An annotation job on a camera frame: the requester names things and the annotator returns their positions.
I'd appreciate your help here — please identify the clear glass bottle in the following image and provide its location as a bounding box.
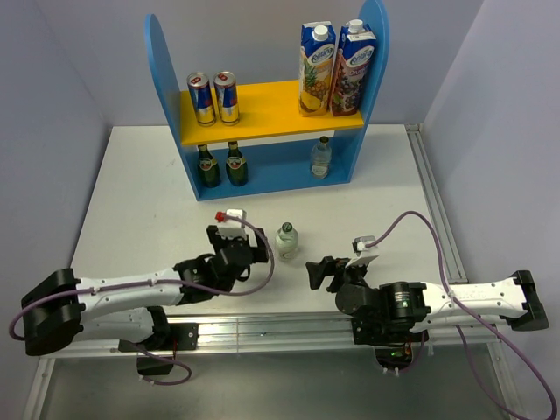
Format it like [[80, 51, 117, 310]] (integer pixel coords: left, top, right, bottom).
[[275, 222, 298, 260], [310, 136, 332, 179]]

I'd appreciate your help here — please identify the green glass bottle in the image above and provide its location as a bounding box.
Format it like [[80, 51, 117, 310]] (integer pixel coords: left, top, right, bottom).
[[226, 141, 249, 186], [197, 144, 221, 188]]

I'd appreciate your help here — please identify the green glass bottle front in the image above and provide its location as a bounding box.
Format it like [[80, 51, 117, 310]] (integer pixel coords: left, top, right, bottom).
[[226, 141, 249, 186]]

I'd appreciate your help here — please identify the energy drink can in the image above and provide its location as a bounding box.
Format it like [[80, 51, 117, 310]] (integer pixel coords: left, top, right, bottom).
[[187, 72, 216, 126], [213, 72, 240, 125]]

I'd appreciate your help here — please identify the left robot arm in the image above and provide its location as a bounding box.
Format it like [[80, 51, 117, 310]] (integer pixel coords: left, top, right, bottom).
[[11, 225, 272, 356]]

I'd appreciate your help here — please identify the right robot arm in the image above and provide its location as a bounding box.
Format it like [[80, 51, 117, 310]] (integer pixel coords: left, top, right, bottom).
[[305, 255, 549, 345]]

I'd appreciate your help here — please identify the blue and yellow shelf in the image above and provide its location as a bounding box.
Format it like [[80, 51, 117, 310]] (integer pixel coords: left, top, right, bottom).
[[144, 1, 390, 200]]

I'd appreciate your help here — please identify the berry juice carton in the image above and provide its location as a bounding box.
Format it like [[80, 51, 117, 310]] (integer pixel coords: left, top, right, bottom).
[[329, 19, 377, 116]]

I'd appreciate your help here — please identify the pineapple juice carton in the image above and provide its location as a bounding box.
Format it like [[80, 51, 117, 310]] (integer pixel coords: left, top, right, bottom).
[[297, 21, 336, 116]]

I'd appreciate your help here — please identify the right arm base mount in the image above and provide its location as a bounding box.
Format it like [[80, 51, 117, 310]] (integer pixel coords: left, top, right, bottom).
[[351, 318, 429, 369]]

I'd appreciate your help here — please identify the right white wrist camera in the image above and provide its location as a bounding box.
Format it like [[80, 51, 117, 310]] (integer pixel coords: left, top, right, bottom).
[[346, 235, 379, 268]]

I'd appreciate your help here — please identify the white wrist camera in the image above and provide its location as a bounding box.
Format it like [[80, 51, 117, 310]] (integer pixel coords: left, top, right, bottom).
[[215, 209, 247, 239], [346, 235, 379, 268]]

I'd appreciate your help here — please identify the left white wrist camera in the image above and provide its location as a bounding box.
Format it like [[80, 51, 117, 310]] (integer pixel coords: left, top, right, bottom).
[[215, 209, 247, 239]]

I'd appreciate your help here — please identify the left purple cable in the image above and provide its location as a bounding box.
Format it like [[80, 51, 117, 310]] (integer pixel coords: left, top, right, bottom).
[[8, 213, 276, 386]]

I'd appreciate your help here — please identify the purple cable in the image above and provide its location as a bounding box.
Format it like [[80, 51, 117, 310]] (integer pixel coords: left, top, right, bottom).
[[365, 210, 557, 420], [8, 213, 276, 386]]

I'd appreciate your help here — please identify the aluminium rail frame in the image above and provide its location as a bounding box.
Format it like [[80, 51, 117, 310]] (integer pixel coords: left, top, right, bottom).
[[24, 125, 503, 419]]

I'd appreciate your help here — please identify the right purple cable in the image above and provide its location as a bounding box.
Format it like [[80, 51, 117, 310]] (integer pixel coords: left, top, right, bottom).
[[365, 210, 557, 420]]

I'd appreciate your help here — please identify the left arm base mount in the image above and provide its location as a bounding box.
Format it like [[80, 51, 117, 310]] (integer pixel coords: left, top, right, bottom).
[[117, 323, 199, 387]]

